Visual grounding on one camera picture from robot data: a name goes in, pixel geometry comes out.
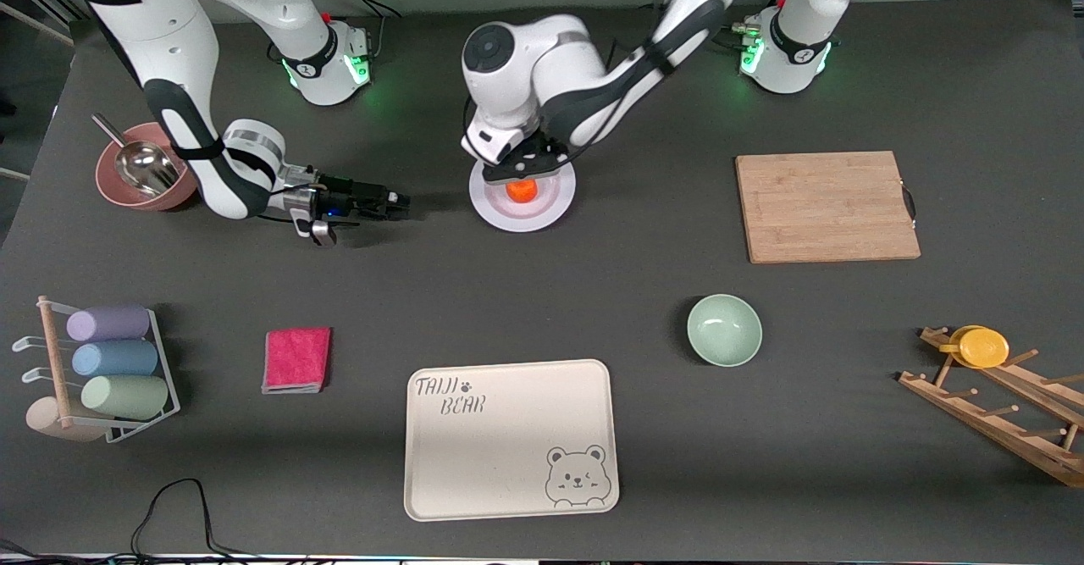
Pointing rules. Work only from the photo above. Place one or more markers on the beige cup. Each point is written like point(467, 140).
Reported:
point(47, 421)

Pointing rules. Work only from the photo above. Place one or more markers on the wooden cutting board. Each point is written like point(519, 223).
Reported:
point(821, 209)

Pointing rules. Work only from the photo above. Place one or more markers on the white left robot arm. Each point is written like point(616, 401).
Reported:
point(517, 57)

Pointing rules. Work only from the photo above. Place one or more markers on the metal scoop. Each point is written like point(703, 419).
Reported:
point(144, 167)

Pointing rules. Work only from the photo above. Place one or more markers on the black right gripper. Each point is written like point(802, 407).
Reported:
point(345, 191)

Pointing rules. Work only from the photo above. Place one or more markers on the pale green bowl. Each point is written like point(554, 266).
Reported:
point(724, 332)

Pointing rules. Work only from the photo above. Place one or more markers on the cream tray with bear print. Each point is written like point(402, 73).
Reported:
point(500, 455)

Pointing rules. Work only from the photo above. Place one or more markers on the grey metal frame bars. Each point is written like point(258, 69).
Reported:
point(38, 24)

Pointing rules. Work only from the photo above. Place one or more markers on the pale blue cylindrical cup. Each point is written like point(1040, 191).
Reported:
point(114, 358)

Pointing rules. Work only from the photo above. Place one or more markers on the pink bowl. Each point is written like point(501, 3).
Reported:
point(114, 188)

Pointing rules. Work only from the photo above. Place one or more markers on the wooden rack rod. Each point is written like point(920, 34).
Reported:
point(55, 362)

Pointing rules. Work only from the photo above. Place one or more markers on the white round plate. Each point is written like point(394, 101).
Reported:
point(521, 218)

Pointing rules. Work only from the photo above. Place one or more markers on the wooden peg drying rack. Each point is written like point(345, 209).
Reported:
point(974, 417)

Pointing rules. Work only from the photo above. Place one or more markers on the pink folded cloth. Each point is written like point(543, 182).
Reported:
point(296, 357)

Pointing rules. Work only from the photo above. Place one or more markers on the orange fruit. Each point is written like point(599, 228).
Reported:
point(523, 192)

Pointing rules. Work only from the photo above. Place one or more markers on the pale green cylindrical cup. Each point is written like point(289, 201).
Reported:
point(127, 396)

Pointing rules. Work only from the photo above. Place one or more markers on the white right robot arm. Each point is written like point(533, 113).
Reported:
point(144, 31)

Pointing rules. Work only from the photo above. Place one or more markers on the yellow cup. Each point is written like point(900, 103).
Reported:
point(982, 347)

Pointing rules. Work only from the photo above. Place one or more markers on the pale purple cylindrical cup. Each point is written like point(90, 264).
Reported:
point(110, 324)

